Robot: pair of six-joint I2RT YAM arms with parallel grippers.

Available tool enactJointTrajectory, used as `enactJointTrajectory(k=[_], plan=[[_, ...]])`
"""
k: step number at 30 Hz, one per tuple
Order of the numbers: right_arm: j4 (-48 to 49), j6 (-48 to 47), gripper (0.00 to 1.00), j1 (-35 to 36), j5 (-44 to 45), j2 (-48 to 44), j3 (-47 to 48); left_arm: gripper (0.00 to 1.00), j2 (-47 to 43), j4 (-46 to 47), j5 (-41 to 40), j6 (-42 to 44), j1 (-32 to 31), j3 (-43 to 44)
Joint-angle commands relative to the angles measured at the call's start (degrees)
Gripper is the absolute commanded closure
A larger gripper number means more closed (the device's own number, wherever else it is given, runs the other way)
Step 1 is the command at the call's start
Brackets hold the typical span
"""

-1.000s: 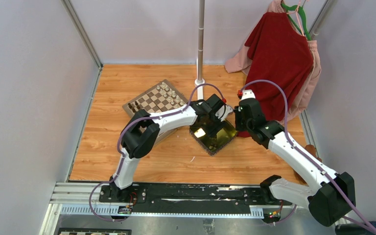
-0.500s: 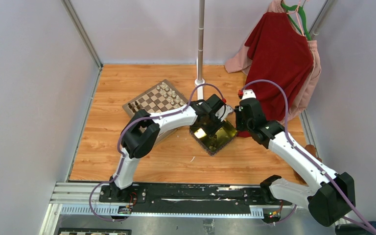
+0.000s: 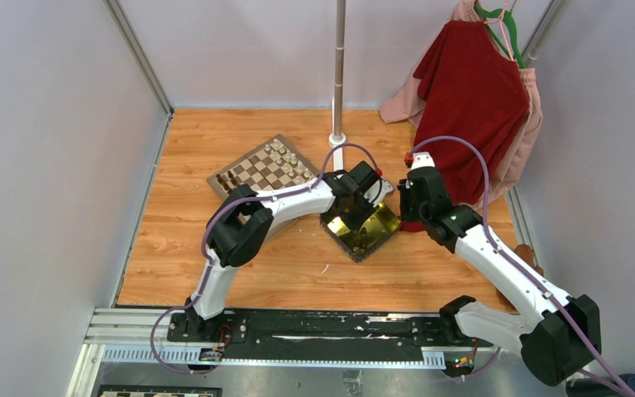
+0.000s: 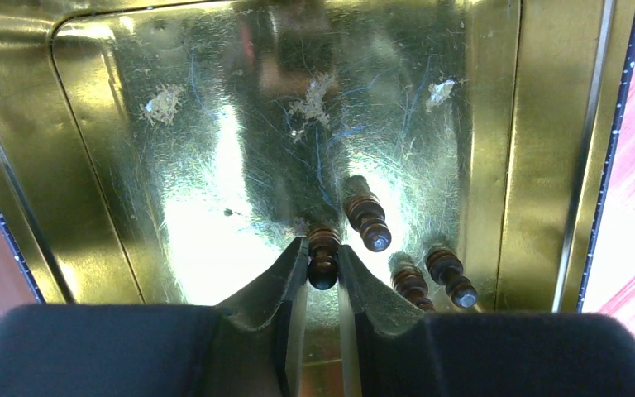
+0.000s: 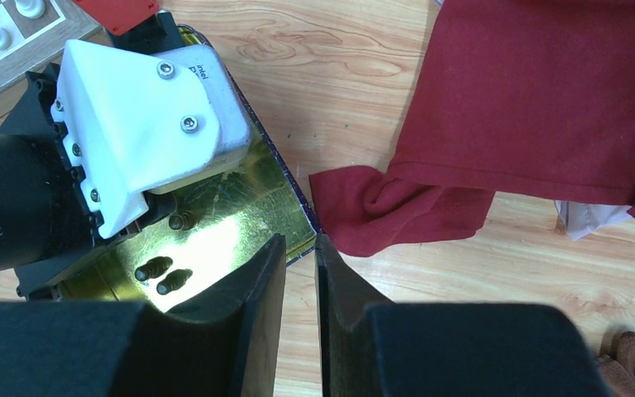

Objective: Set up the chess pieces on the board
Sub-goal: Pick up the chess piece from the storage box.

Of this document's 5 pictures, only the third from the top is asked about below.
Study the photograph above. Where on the green clothes hanger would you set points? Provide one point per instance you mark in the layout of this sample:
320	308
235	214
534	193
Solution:
502	27

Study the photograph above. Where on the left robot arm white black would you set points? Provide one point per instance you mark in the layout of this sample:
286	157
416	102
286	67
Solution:
239	228

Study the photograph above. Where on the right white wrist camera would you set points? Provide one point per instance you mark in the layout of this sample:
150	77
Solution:
418	160

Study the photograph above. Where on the white stand base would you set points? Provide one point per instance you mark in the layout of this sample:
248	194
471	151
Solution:
338	150

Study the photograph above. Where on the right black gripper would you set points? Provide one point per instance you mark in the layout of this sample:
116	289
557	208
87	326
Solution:
405	193

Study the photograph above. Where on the wooden folding chess board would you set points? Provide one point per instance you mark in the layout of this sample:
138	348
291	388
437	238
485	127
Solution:
274	164

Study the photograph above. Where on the red shirt on hanger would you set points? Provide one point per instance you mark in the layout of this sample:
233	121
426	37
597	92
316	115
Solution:
475	103

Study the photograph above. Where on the aluminium rail frame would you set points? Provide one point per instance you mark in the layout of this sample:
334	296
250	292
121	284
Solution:
145	352

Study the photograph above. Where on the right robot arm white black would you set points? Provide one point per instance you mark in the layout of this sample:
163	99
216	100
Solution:
552	332

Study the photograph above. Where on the grey metal stand pole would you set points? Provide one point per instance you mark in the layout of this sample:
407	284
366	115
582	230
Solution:
337	101

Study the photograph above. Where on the brown crumpled cloth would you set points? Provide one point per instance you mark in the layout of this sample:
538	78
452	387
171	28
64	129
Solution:
526	253

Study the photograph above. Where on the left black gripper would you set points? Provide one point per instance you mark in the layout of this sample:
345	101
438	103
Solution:
352	222

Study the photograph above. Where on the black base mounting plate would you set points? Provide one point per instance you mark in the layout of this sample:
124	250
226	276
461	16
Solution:
304	335

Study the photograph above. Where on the pink garment on hanger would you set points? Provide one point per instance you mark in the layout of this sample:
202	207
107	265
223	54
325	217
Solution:
405	105

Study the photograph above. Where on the gold metal tray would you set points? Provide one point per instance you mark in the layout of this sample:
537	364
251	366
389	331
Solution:
360	244

